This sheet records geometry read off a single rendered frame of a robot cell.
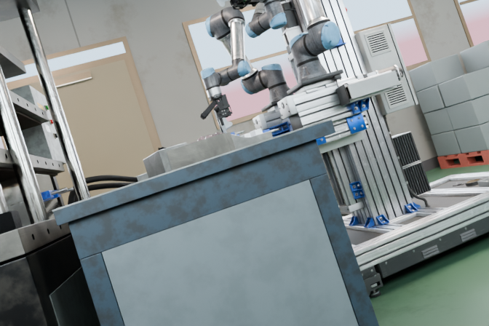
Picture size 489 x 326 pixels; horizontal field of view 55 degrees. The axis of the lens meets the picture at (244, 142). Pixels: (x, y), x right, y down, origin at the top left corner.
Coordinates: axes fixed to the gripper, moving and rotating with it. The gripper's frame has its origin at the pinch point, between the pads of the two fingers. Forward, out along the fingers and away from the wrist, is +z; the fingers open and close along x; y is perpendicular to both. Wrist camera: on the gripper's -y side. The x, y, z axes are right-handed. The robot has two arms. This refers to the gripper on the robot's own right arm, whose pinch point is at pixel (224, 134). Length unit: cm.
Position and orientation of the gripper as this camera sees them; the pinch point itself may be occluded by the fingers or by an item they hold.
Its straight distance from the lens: 244.3
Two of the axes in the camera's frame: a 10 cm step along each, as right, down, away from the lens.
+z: 3.2, 9.5, -0.4
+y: 9.4, -3.1, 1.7
